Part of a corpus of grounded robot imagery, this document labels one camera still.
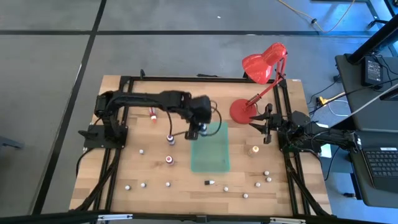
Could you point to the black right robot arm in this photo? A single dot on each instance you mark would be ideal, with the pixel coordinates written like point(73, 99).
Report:
point(329, 135)

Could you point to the dark grey side desk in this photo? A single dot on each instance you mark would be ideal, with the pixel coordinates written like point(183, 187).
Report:
point(370, 119)

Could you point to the black floor plug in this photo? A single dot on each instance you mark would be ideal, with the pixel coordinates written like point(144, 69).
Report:
point(349, 195)

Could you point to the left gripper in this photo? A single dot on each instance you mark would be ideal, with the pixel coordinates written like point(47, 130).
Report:
point(200, 109)

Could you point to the purple food coloring bottle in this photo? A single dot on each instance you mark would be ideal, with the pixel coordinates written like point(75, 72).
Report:
point(170, 140)

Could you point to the red food coloring bottle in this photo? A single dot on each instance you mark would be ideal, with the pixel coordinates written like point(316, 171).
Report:
point(153, 115)

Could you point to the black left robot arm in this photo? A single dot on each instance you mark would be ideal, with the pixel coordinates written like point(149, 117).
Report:
point(140, 99)

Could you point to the yellow plug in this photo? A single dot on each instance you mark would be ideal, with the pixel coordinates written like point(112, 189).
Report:
point(322, 100)

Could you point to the small brown dropper bottle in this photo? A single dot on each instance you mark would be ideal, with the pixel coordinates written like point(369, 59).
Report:
point(207, 182)

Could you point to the black power adapter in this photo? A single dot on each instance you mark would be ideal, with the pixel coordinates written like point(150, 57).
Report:
point(371, 71)

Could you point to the green translucent plastic bin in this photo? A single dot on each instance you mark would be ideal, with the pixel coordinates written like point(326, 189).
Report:
point(211, 155)

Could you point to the yellow food coloring bottle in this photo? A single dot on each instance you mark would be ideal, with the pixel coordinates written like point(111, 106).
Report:
point(253, 151)

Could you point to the black chair base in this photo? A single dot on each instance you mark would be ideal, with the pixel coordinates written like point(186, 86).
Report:
point(377, 22)

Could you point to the black slanted post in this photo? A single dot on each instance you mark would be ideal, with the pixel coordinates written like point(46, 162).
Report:
point(373, 40)

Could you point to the black aluminium table frame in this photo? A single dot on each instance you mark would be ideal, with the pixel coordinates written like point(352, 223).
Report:
point(217, 79)

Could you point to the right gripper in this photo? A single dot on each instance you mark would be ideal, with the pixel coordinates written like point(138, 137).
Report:
point(276, 123)

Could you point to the black laptop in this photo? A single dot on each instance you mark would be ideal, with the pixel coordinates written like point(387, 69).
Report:
point(384, 165)

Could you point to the pink food coloring bottle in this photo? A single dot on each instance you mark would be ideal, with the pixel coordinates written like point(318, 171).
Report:
point(169, 160)

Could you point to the black crossbar with silver brackets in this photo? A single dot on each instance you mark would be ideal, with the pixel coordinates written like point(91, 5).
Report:
point(46, 217)

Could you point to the grey slanted rod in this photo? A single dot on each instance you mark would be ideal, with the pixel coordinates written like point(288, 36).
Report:
point(379, 96)

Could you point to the grey floor object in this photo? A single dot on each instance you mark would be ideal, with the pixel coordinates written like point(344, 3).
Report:
point(9, 143)

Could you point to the red desk lamp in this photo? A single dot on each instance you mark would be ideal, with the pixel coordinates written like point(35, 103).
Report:
point(261, 67)

